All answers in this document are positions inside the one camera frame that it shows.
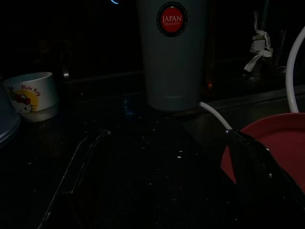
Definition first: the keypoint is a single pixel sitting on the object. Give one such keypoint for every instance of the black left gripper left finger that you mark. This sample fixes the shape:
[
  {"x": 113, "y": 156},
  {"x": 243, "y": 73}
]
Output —
[{"x": 69, "y": 171}]

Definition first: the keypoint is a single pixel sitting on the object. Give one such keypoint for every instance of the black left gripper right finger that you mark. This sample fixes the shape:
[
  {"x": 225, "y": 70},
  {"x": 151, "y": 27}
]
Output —
[{"x": 257, "y": 186}]

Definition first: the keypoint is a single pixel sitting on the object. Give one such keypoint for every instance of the pink plastic plate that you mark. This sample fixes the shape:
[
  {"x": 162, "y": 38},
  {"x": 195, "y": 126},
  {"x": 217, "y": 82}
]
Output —
[{"x": 281, "y": 143}]

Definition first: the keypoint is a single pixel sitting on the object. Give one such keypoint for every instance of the white Hello Kitty mug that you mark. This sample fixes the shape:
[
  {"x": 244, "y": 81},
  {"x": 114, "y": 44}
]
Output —
[{"x": 35, "y": 95}]

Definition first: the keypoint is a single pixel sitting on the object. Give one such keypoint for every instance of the stainless steel sink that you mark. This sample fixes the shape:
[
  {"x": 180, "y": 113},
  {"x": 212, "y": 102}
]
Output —
[{"x": 250, "y": 102}]

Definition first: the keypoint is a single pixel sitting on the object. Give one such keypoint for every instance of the grey water filter canister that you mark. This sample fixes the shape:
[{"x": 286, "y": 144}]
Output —
[{"x": 174, "y": 71}]

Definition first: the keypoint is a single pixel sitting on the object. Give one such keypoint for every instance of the white cloth tie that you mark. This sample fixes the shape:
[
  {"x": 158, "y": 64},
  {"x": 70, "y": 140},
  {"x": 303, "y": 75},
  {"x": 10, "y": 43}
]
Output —
[{"x": 258, "y": 43}]

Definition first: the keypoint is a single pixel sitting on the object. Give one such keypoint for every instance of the dark metal faucet pipe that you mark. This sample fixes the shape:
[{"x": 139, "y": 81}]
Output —
[{"x": 264, "y": 19}]

